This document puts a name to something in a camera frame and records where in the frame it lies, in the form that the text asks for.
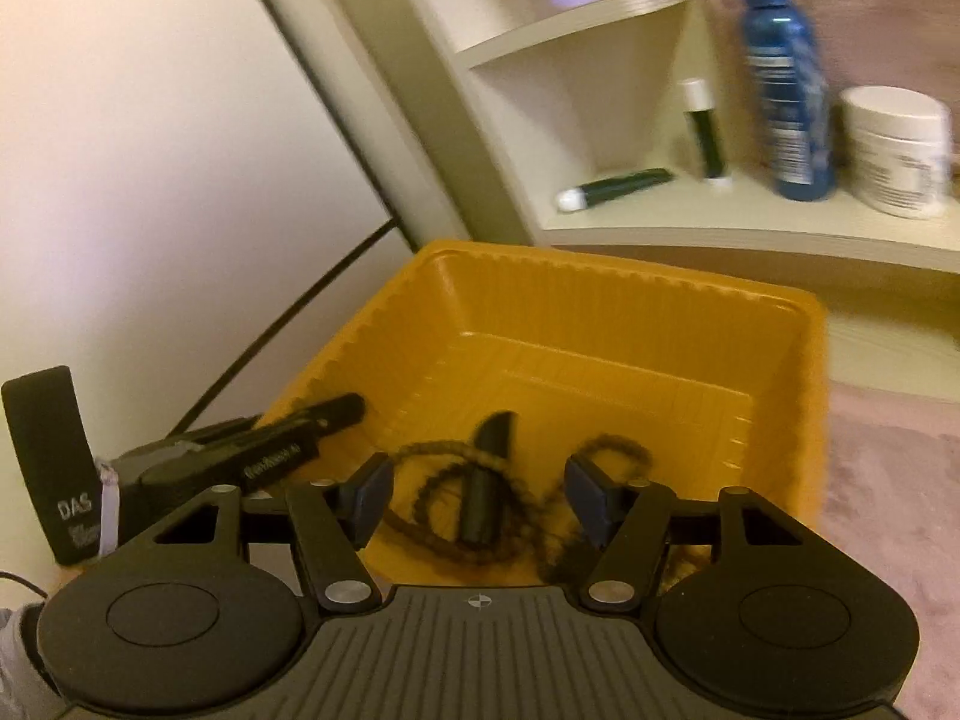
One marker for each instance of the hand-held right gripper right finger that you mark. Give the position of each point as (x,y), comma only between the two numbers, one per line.
(589,499)

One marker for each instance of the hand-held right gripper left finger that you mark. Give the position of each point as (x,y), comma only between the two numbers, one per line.
(367,499)

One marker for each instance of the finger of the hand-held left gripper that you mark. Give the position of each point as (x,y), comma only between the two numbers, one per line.
(484,495)
(337,409)

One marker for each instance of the yellow ribbed plastic tray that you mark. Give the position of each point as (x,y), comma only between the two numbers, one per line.
(600,360)

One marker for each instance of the person's left forearm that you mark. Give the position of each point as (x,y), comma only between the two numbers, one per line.
(19,652)

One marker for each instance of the white wooden shelf unit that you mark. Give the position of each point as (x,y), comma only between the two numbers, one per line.
(675,225)

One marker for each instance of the pink fluffy mat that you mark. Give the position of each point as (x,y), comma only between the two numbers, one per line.
(885,540)

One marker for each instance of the dark green white-capped tube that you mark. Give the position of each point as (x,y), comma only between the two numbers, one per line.
(622,186)

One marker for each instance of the green white-capped lip balm stick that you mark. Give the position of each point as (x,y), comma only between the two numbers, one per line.
(709,135)

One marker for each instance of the blue spray bottle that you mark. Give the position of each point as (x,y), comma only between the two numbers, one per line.
(787,90)

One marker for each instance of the white cream jar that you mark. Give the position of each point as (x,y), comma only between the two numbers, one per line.
(892,157)

